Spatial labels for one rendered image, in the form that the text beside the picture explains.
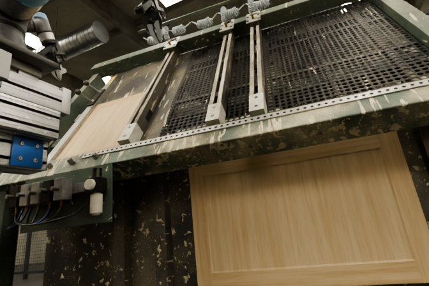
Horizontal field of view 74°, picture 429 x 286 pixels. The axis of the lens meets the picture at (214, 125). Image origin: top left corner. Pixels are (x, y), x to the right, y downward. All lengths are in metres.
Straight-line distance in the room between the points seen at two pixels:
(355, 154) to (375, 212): 0.23
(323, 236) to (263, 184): 0.30
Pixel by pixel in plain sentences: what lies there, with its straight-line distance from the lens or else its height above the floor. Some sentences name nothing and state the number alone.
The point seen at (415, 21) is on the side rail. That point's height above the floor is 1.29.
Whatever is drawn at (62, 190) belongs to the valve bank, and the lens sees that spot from 1.34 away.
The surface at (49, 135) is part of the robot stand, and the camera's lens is 0.98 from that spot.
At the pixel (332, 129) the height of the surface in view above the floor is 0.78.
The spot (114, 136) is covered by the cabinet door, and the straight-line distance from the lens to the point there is 1.58.
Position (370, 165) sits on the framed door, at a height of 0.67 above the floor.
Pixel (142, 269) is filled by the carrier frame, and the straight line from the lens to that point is 1.54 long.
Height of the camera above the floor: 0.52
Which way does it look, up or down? 19 degrees up
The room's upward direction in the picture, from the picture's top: 7 degrees counter-clockwise
